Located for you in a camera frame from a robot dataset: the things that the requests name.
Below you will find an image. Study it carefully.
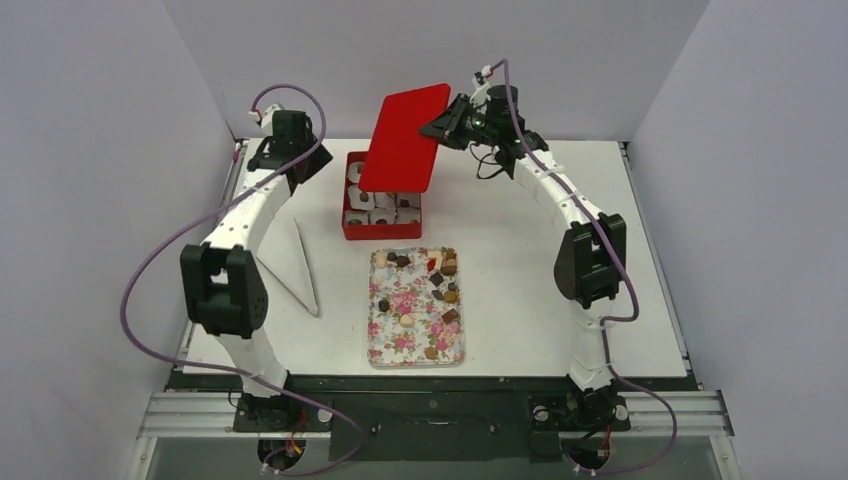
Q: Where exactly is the red box lid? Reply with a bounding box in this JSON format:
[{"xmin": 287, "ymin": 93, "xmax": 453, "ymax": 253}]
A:
[{"xmin": 359, "ymin": 83, "xmax": 451, "ymax": 193}]

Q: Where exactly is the red chocolate box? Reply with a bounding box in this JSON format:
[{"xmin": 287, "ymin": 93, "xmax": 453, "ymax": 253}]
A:
[{"xmin": 341, "ymin": 151, "xmax": 423, "ymax": 241}]

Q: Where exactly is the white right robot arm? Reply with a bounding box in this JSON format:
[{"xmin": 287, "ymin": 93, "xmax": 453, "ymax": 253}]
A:
[{"xmin": 419, "ymin": 85, "xmax": 627, "ymax": 429}]

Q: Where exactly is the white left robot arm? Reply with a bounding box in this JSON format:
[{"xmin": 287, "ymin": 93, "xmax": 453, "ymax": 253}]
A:
[{"xmin": 180, "ymin": 104, "xmax": 332, "ymax": 430}]

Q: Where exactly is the brown cube chocolate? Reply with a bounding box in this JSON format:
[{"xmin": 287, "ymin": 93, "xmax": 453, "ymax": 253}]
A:
[{"xmin": 441, "ymin": 309, "xmax": 460, "ymax": 324}]

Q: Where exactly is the beige round chocolate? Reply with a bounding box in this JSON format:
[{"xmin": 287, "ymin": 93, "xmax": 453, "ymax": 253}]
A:
[{"xmin": 398, "ymin": 314, "xmax": 416, "ymax": 328}]

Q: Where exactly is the floral serving tray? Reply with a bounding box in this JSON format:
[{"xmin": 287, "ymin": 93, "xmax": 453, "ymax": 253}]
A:
[{"xmin": 366, "ymin": 247, "xmax": 466, "ymax": 369}]

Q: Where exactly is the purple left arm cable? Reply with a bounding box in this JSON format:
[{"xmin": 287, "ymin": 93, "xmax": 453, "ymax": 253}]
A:
[{"xmin": 119, "ymin": 83, "xmax": 367, "ymax": 478}]

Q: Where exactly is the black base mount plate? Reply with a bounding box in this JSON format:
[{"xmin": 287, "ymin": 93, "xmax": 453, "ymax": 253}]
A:
[{"xmin": 230, "ymin": 375, "xmax": 631, "ymax": 463}]

